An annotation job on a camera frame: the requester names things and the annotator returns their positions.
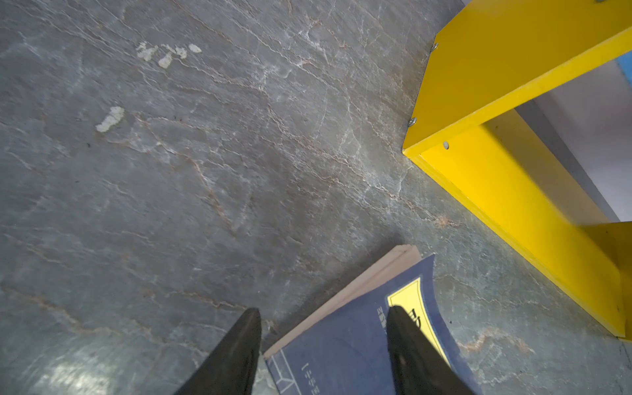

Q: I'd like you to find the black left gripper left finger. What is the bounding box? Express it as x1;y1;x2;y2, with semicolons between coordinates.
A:
176;308;262;395

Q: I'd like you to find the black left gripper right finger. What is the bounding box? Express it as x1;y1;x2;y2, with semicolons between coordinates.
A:
387;306;473;395

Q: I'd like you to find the dark blue booklet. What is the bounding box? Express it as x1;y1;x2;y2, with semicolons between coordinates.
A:
263;245;482;394

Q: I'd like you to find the yellow wooden bookshelf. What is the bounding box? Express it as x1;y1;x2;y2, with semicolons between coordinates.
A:
403;1;631;341

